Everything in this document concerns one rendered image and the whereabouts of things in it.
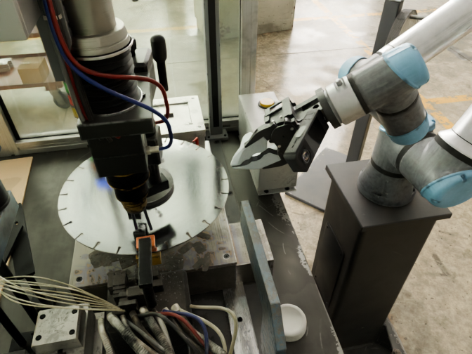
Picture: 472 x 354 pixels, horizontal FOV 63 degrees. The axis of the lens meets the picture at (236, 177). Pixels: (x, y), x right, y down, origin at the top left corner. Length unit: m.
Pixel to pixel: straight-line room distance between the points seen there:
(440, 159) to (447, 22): 0.26
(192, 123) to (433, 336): 1.27
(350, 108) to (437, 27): 0.28
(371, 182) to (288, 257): 0.31
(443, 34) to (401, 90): 0.23
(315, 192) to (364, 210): 1.11
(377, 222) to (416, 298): 0.88
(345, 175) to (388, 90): 0.51
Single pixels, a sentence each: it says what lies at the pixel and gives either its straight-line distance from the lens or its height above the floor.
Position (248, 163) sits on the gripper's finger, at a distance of 0.72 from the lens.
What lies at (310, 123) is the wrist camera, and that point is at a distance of 0.66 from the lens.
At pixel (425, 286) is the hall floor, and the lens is 1.93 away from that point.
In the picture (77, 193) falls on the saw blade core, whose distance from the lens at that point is 0.81.
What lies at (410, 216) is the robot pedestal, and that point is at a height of 0.75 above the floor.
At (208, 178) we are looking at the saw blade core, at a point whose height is 0.95.
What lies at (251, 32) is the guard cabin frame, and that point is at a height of 1.07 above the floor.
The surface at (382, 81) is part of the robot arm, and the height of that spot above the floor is 1.18.
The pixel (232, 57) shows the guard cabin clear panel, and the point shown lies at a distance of 1.17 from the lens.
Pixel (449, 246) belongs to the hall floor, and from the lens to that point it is 2.14.
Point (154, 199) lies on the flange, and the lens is 0.74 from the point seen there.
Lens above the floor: 1.47
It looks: 42 degrees down
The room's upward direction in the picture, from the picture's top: straight up
